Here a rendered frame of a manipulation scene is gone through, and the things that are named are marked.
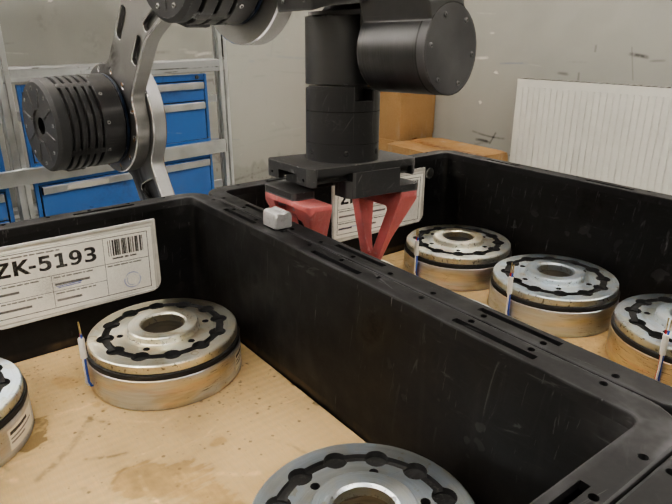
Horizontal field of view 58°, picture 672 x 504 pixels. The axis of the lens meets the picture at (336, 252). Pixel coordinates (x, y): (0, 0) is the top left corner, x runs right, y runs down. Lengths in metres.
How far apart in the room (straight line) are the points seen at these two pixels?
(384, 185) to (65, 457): 0.28
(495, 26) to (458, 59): 3.43
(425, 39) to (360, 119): 0.09
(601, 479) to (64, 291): 0.39
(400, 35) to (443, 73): 0.04
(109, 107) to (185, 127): 1.30
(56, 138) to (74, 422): 0.86
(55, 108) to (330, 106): 0.82
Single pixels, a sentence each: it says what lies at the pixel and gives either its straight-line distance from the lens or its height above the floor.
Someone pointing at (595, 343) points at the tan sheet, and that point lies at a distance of 0.51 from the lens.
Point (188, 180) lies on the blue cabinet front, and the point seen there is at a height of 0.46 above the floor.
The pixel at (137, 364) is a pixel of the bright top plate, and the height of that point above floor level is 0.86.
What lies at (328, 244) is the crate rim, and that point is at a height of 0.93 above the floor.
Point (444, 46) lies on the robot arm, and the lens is 0.41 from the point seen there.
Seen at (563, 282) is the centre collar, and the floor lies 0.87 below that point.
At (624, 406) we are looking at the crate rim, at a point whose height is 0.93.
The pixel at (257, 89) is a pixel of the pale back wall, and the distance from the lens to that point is 3.80.
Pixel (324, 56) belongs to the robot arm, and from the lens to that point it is 0.45.
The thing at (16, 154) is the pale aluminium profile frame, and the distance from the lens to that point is 2.25.
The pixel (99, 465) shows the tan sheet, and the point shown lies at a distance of 0.38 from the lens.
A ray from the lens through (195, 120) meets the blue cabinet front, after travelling 2.55.
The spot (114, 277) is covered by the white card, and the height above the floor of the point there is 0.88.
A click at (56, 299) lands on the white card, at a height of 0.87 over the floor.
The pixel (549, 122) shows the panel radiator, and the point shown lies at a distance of 3.56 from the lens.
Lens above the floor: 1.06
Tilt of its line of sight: 21 degrees down
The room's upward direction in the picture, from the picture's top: straight up
